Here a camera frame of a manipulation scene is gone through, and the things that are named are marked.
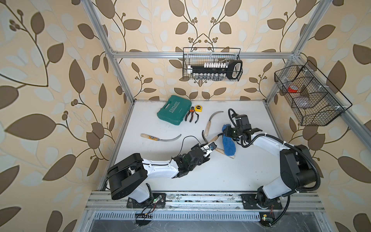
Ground blue microfiber rag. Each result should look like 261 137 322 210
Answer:
222 135 236 158

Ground sickle wooden handle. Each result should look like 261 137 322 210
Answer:
141 133 182 142
203 111 224 140
202 132 235 159
209 133 223 144

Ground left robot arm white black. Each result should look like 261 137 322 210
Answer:
107 142 217 203

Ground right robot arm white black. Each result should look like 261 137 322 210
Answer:
223 108 321 206

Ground yellow black tape measure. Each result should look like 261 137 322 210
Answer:
195 105 203 112

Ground green plastic tool case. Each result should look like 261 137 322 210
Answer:
157 95 192 126

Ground black socket bit holder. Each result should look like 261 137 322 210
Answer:
185 60 243 81

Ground red item in basket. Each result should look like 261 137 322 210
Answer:
288 85 299 93

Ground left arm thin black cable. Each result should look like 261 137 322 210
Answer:
170 135 202 160

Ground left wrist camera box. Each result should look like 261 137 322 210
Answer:
203 142 217 156

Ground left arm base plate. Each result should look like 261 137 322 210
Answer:
127 193 167 209

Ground black red handled pliers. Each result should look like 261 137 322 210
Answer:
185 106 199 123

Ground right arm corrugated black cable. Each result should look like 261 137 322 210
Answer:
227 108 321 227

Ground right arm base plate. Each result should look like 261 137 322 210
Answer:
241 193 283 210

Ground back wall wire basket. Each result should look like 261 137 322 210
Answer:
182 47 243 82

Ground wall wire basket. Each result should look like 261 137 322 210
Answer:
274 60 353 126
182 47 243 82

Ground right wall wire basket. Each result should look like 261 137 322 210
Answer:
274 60 353 126

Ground aluminium front rail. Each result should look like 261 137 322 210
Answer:
85 191 325 212

